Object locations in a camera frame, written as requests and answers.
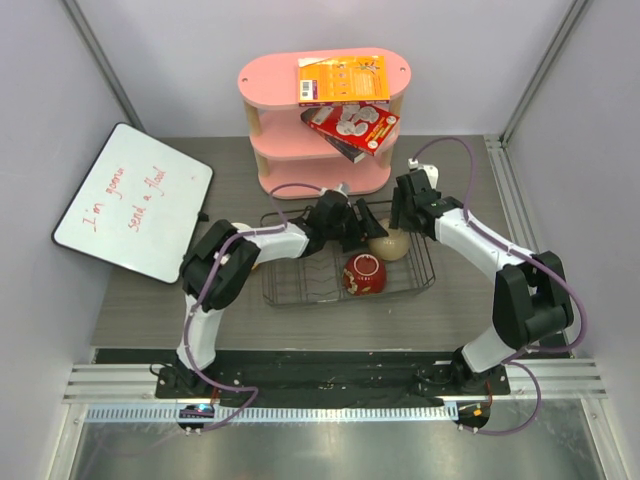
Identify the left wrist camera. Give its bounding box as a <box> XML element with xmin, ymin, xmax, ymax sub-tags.
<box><xmin>322</xmin><ymin>182</ymin><xmax>350</xmax><ymax>197</ymax></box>

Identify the tan bowl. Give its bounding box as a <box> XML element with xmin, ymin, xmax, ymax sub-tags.
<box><xmin>367</xmin><ymin>218</ymin><xmax>410</xmax><ymax>262</ymax></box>

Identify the red book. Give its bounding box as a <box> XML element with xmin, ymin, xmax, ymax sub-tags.
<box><xmin>300</xmin><ymin>104</ymin><xmax>400</xmax><ymax>163</ymax></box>

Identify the pink three-tier shelf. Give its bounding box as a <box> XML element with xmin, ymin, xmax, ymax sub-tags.
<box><xmin>237</xmin><ymin>47</ymin><xmax>411</xmax><ymax>199</ymax></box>

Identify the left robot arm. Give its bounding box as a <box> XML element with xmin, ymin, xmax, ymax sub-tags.
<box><xmin>177</xmin><ymin>190</ymin><xmax>388</xmax><ymax>399</ymax></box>

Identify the white slotted cable duct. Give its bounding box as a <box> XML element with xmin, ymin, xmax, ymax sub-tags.
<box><xmin>85</xmin><ymin>402</ymin><xmax>458</xmax><ymax>424</ymax></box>

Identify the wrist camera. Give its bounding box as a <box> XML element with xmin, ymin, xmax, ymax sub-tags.
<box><xmin>322</xmin><ymin>182</ymin><xmax>350</xmax><ymax>197</ymax></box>
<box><xmin>407</xmin><ymin>157</ymin><xmax>439</xmax><ymax>189</ymax></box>

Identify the orange book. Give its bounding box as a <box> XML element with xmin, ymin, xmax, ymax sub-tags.
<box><xmin>297</xmin><ymin>55</ymin><xmax>391</xmax><ymax>106</ymax></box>

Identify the red patterned bowl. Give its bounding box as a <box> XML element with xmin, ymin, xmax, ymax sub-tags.
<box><xmin>342</xmin><ymin>253</ymin><xmax>387</xmax><ymax>296</ymax></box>

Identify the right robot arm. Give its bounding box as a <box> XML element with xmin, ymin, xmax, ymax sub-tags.
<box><xmin>391</xmin><ymin>167</ymin><xmax>574</xmax><ymax>395</ymax></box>

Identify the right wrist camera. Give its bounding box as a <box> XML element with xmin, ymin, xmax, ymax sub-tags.
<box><xmin>407</xmin><ymin>157</ymin><xmax>439</xmax><ymax>189</ymax></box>

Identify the white dry-erase board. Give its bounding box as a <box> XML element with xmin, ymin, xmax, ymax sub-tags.
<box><xmin>52</xmin><ymin>123</ymin><xmax>214</xmax><ymax>284</ymax></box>

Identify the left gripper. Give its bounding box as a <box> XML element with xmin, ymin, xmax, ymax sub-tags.
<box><xmin>324</xmin><ymin>200</ymin><xmax>386</xmax><ymax>253</ymax></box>

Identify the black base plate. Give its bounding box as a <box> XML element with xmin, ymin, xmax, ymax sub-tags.
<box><xmin>150</xmin><ymin>350</ymin><xmax>511</xmax><ymax>409</ymax></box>

